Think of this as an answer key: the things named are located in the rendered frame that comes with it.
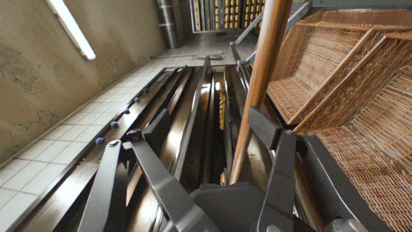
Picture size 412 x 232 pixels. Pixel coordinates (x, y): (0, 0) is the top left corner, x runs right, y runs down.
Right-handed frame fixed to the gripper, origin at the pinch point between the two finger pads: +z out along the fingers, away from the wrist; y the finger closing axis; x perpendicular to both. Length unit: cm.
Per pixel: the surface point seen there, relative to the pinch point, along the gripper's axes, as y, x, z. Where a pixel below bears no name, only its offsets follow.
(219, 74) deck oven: 27, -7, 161
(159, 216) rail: -13.9, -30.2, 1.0
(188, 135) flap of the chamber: -7.7, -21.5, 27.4
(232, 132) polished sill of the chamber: 18, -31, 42
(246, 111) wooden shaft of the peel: 7.7, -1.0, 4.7
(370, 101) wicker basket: 73, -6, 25
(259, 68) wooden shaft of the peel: 7.4, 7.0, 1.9
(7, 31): -124, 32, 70
